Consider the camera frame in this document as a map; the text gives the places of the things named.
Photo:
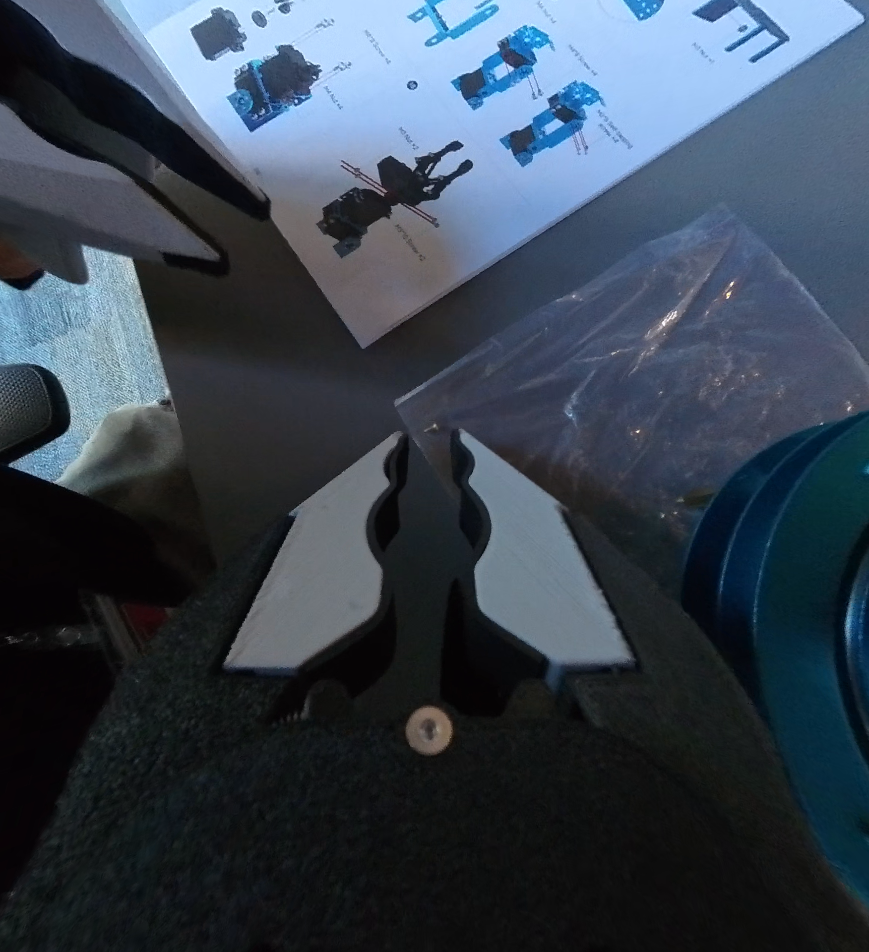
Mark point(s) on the printed instruction booklet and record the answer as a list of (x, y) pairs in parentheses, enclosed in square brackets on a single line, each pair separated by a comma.
[(479, 223)]

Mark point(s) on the blue round turntable base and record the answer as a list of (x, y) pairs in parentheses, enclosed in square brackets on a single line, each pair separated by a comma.
[(777, 595)]

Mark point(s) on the grey chair armrest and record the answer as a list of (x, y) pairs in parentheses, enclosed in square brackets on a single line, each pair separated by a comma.
[(3, 409)]

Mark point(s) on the large clear plastic bag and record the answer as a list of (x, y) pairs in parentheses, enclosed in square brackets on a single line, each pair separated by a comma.
[(628, 357)]

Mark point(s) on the dark grey desk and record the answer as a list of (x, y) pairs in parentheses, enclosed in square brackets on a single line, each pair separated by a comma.
[(293, 387)]

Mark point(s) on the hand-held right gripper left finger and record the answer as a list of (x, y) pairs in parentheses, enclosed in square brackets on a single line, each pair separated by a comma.
[(308, 587)]

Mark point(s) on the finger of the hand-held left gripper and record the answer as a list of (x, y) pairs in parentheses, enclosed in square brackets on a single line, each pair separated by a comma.
[(181, 160), (107, 216)]

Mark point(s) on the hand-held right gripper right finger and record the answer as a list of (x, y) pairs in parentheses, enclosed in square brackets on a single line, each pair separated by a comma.
[(553, 587)]

